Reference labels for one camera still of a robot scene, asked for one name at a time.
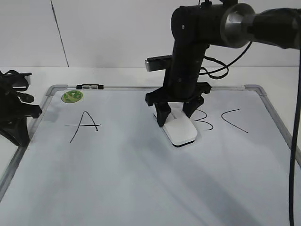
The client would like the white aluminium-framed whiteboard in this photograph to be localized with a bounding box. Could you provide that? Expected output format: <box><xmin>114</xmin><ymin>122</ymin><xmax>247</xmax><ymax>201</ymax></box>
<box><xmin>0</xmin><ymin>85</ymin><xmax>291</xmax><ymax>226</ymax></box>

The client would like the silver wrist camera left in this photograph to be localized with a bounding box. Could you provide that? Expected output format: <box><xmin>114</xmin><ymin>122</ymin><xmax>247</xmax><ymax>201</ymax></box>
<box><xmin>4</xmin><ymin>70</ymin><xmax>32</xmax><ymax>88</ymax></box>

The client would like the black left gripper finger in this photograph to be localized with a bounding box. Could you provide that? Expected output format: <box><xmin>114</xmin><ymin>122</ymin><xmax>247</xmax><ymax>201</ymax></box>
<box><xmin>0</xmin><ymin>118</ymin><xmax>30</xmax><ymax>146</ymax></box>

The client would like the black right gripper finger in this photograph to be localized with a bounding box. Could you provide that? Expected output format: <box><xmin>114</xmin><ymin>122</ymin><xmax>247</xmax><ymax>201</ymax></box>
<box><xmin>182</xmin><ymin>96</ymin><xmax>204</xmax><ymax>118</ymax></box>
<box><xmin>155</xmin><ymin>102</ymin><xmax>171</xmax><ymax>127</ymax></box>

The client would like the white rectangular whiteboard eraser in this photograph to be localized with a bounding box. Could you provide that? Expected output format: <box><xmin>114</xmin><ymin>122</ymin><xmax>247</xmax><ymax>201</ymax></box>
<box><xmin>163</xmin><ymin>108</ymin><xmax>198</xmax><ymax>147</ymax></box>

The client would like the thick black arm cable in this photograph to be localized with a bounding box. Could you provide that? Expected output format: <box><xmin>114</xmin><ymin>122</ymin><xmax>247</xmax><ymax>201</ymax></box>
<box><xmin>288</xmin><ymin>48</ymin><xmax>301</xmax><ymax>226</ymax></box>

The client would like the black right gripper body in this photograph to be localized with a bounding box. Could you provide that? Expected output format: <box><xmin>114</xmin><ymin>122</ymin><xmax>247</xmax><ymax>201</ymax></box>
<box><xmin>145</xmin><ymin>40</ymin><xmax>210</xmax><ymax>106</ymax></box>

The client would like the black camera cable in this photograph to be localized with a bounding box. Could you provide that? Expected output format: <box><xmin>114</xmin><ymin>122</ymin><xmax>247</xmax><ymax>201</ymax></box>
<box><xmin>198</xmin><ymin>41</ymin><xmax>253</xmax><ymax>80</ymax></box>

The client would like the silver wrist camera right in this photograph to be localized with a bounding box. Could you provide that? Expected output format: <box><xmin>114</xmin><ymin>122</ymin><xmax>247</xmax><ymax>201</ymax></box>
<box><xmin>145</xmin><ymin>55</ymin><xmax>172</xmax><ymax>72</ymax></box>

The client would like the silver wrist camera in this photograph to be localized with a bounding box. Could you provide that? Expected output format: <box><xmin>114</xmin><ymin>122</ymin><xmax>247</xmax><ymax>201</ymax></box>
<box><xmin>145</xmin><ymin>55</ymin><xmax>172</xmax><ymax>72</ymax></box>
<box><xmin>4</xmin><ymin>70</ymin><xmax>32</xmax><ymax>88</ymax></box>

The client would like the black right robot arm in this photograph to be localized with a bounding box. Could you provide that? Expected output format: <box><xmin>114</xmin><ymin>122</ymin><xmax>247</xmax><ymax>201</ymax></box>
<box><xmin>145</xmin><ymin>0</ymin><xmax>301</xmax><ymax>126</ymax></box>

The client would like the green round magnet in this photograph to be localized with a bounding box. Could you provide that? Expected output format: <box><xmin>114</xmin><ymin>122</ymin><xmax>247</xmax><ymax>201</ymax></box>
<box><xmin>61</xmin><ymin>90</ymin><xmax>83</xmax><ymax>104</ymax></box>

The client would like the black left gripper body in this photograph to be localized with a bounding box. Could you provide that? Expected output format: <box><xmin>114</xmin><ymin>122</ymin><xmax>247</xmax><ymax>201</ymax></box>
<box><xmin>0</xmin><ymin>72</ymin><xmax>42</xmax><ymax>122</ymax></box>

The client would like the black silver board hanger clip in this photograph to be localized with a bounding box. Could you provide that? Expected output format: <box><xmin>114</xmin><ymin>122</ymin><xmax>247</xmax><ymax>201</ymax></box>
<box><xmin>76</xmin><ymin>84</ymin><xmax>104</xmax><ymax>90</ymax></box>

